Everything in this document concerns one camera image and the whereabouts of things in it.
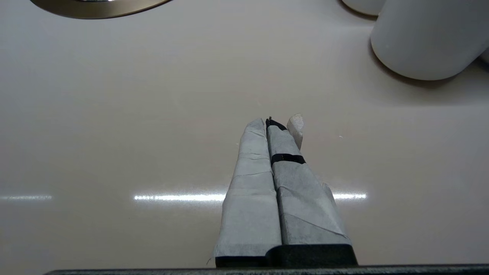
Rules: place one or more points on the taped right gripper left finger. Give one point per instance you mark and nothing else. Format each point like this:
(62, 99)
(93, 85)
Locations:
(250, 206)

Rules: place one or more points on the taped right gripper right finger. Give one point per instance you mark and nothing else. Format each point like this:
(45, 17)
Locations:
(305, 214)

